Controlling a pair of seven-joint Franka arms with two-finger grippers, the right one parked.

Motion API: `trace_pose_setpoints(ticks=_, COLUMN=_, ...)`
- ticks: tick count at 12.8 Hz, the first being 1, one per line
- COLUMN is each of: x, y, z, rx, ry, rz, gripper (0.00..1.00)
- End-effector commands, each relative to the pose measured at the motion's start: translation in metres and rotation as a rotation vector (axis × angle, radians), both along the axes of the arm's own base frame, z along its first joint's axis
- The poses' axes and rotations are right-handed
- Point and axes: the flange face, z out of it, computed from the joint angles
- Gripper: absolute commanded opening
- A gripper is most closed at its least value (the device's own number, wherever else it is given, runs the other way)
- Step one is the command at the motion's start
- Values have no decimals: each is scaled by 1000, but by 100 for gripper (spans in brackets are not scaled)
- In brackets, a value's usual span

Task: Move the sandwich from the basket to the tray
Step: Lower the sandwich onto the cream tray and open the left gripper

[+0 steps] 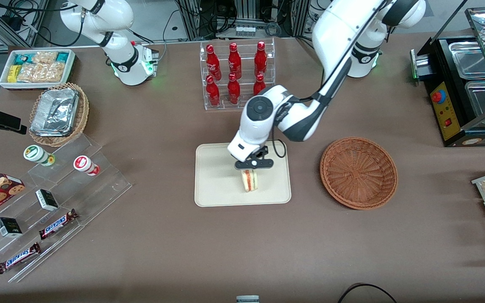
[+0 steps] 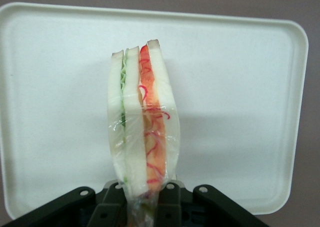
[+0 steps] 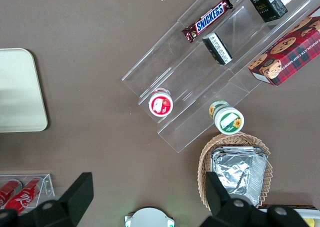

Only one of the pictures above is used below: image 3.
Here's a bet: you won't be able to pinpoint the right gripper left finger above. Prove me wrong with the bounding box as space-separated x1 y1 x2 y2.
17 171 95 227

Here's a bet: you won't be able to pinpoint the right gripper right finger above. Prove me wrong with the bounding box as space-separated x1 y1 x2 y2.
199 171 266 227

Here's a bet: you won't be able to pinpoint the light wicker basket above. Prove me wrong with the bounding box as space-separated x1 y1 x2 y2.
197 132 274 211

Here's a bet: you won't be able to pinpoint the beige plastic tray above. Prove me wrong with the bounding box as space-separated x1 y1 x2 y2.
0 47 49 133

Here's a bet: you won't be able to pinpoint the clear acrylic bottle rack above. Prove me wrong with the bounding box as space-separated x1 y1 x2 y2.
0 172 56 213

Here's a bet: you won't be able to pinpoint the stacked aluminium foil trays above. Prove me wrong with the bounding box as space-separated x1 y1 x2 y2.
210 146 270 208

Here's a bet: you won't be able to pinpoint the red cola bottle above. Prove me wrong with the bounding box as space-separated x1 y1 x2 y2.
4 177 44 213
0 178 24 208

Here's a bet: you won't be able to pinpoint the green lid cup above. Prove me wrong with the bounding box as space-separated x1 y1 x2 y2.
208 99 245 136

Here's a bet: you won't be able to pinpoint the white rectangular snack bin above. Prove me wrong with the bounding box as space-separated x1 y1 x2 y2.
257 203 320 227

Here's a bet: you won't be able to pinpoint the red lid cup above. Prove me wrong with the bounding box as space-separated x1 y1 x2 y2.
148 87 174 118

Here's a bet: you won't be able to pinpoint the clear acrylic step shelf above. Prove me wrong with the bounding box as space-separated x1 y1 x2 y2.
121 0 320 154

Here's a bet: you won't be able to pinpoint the small black carton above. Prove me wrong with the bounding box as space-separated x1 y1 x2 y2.
248 0 289 23
202 32 234 67

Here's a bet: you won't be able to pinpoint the red tartan cookie box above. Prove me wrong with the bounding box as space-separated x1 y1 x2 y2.
247 6 320 87

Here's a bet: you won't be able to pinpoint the Snickers bar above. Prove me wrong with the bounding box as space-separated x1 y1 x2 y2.
181 0 234 44

